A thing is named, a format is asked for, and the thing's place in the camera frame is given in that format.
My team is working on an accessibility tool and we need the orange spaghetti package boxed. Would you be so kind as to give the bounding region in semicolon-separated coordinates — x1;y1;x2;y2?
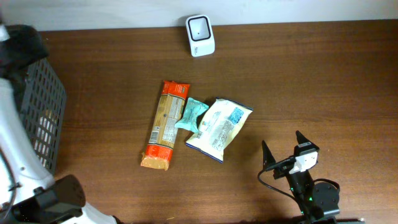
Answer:
141;80;190;170

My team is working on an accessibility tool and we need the dark grey mesh basket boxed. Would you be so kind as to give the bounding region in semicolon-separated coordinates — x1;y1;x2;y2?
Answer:
20;58;67;174

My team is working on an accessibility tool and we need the teal wipes packet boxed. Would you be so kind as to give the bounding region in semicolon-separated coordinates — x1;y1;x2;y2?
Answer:
175;98;209;133

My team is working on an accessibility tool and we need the cream snack bag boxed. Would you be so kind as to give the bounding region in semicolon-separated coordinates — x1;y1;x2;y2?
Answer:
185;98;253;163

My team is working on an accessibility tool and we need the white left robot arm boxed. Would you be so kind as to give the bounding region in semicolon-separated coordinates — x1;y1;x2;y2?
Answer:
1;25;118;224

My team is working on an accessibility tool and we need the white barcode scanner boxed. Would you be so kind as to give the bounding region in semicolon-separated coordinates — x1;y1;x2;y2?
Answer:
185;14;215;57

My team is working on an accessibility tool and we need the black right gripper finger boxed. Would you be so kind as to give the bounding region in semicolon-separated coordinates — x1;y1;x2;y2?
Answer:
295;131;320;151
262;140;276;170

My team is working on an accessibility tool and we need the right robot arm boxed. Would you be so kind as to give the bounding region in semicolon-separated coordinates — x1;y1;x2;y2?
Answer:
257;131;364;224

